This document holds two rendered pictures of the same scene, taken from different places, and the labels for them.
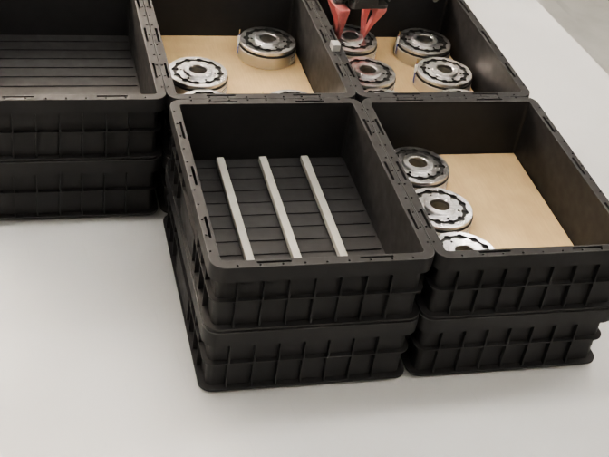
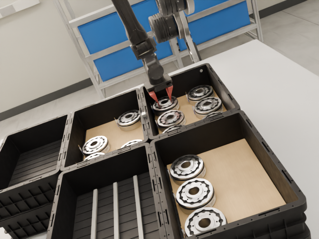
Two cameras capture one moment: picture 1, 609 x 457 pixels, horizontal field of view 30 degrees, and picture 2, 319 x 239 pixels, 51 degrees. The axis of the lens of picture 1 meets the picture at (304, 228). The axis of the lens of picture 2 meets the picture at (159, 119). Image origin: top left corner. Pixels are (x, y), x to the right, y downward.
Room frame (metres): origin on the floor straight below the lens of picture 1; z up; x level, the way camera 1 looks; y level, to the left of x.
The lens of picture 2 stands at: (0.79, -0.42, 1.50)
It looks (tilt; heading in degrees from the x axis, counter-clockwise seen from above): 31 degrees down; 22
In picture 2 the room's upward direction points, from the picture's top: 21 degrees counter-clockwise
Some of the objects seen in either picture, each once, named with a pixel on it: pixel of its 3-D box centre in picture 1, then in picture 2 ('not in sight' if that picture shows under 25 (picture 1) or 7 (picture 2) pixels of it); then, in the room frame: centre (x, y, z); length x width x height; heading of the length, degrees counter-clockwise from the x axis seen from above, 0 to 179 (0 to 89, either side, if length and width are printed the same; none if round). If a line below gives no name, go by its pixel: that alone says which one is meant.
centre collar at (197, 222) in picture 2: (465, 252); (204, 223); (1.29, -0.23, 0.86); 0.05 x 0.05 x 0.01
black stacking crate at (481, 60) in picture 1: (404, 68); (187, 110); (1.79, -0.13, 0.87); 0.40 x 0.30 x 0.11; 19
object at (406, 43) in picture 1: (423, 42); (200, 92); (1.92, -0.16, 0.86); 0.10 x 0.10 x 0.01
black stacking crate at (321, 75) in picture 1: (237, 68); (111, 137); (1.70, 0.15, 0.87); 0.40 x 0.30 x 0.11; 19
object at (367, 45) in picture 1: (350, 38); (164, 103); (1.88, -0.03, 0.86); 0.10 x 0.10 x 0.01
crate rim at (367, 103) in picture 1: (489, 174); (213, 168); (1.41, -0.26, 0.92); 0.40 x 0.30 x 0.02; 19
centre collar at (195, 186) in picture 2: (439, 205); (193, 191); (1.39, -0.19, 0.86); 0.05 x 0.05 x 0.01
